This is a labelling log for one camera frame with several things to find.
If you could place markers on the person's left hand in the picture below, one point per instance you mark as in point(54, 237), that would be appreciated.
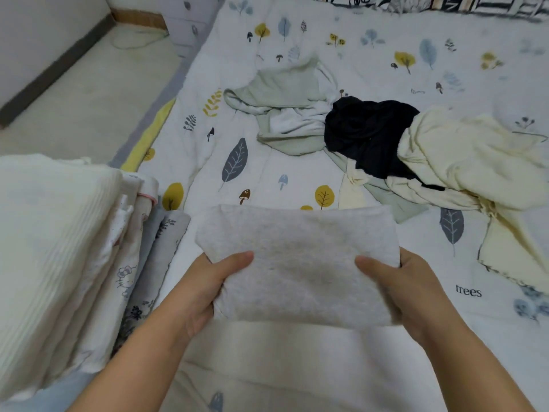
point(202, 292)

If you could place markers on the person's right hand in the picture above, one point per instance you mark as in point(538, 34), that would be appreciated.
point(416, 296)

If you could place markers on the grey Chip n Dale shirt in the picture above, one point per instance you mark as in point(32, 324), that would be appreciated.
point(300, 261)

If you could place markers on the light blue denim jeans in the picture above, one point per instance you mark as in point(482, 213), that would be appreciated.
point(147, 231)

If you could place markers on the cartoon print pajama top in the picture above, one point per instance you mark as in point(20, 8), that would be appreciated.
point(129, 261)

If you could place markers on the white nightstand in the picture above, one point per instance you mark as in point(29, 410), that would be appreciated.
point(189, 17)

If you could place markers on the sage green zip jacket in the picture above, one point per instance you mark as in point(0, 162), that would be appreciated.
point(283, 90)

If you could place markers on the bed with leaf print bedding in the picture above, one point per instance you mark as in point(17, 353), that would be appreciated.
point(283, 47)

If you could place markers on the black garment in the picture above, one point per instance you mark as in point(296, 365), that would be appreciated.
point(369, 133)

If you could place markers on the person's right forearm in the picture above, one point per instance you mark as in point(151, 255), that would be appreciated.
point(476, 373)

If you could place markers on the person's left forearm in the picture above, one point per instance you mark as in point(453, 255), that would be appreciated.
point(137, 373)

